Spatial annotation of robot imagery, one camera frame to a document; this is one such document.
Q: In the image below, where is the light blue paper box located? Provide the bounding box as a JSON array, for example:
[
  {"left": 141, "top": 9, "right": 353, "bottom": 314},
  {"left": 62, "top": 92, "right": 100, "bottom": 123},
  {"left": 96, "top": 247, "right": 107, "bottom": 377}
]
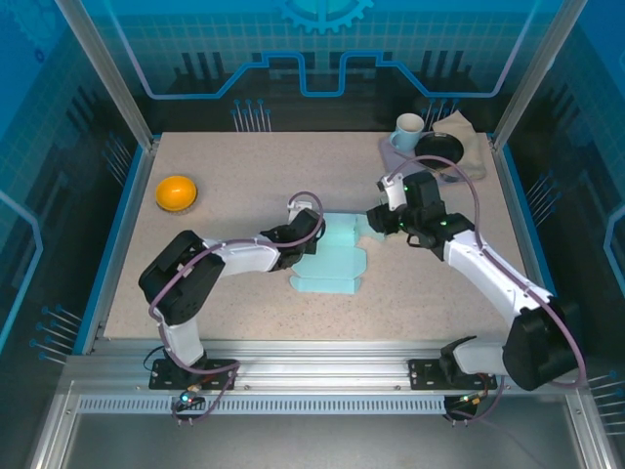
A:
[{"left": 289, "top": 212, "right": 387, "bottom": 296}]

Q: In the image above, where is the metal fork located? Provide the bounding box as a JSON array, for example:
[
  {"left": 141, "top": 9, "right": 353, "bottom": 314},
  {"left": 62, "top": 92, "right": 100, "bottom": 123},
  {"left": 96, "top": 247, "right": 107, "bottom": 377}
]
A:
[{"left": 393, "top": 150, "right": 461, "bottom": 184}]

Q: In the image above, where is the lavender tray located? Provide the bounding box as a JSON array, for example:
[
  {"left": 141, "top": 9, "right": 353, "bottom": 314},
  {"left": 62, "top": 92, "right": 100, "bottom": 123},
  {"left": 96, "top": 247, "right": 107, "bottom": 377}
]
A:
[{"left": 379, "top": 131, "right": 463, "bottom": 186}]

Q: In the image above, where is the black plate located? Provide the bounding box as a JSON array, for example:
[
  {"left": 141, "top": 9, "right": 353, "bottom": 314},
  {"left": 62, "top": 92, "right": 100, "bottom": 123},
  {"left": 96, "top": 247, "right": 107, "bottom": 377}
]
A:
[{"left": 414, "top": 131, "right": 465, "bottom": 168}]

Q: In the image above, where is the light blue mug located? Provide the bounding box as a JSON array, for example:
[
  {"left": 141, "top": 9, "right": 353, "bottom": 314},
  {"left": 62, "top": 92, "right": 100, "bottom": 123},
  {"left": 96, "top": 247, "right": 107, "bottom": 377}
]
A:
[{"left": 388, "top": 112, "right": 426, "bottom": 152}]

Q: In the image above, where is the beige cloth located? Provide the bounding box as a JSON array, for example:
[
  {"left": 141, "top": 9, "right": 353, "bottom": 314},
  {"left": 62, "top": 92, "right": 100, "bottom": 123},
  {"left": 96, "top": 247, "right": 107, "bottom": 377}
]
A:
[{"left": 432, "top": 109, "right": 488, "bottom": 182}]

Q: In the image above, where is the orange bowl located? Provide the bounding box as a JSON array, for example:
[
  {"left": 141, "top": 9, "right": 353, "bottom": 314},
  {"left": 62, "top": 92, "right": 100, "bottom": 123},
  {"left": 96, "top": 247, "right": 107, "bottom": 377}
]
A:
[{"left": 154, "top": 174, "right": 199, "bottom": 214}]

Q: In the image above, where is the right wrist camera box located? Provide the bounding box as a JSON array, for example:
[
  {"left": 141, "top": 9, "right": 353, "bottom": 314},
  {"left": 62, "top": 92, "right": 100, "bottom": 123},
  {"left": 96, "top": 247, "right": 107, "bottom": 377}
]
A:
[{"left": 376, "top": 174, "right": 407, "bottom": 215}]

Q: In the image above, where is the aluminium table side rail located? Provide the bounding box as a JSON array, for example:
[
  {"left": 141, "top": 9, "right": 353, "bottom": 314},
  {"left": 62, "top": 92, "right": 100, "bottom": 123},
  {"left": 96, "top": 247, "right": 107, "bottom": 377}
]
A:
[
  {"left": 490, "top": 134, "right": 561, "bottom": 353},
  {"left": 80, "top": 136, "right": 160, "bottom": 356}
]

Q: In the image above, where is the aluminium mounting rail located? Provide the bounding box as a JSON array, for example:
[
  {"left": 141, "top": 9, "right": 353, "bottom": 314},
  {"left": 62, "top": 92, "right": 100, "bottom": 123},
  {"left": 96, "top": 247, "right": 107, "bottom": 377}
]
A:
[{"left": 65, "top": 339, "right": 587, "bottom": 392}]

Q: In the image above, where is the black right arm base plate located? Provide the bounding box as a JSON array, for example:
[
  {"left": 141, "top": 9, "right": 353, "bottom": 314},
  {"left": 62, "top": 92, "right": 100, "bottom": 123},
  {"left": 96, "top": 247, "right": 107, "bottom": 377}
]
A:
[{"left": 407, "top": 359, "right": 499, "bottom": 392}]

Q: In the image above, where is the slotted grey cable duct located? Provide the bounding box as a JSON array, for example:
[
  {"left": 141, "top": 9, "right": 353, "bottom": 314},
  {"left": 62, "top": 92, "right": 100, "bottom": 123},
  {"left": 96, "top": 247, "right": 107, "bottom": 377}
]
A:
[{"left": 76, "top": 395, "right": 453, "bottom": 416}]

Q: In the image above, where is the aluminium frame post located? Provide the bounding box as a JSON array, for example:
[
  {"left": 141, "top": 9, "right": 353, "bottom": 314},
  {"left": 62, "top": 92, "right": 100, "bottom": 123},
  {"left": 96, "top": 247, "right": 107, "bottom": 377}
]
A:
[
  {"left": 54, "top": 0, "right": 160, "bottom": 150},
  {"left": 490, "top": 0, "right": 587, "bottom": 150}
]

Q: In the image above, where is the cable connector with green light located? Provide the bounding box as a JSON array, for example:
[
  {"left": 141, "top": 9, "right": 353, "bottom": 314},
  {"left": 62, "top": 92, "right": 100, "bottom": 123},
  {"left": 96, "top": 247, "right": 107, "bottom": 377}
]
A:
[
  {"left": 175, "top": 388, "right": 204, "bottom": 409},
  {"left": 451, "top": 390, "right": 489, "bottom": 411}
]

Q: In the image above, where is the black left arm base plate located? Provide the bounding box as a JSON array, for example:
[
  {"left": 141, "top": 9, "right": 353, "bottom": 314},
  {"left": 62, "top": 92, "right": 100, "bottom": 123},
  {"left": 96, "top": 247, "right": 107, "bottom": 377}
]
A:
[{"left": 148, "top": 359, "right": 239, "bottom": 392}]

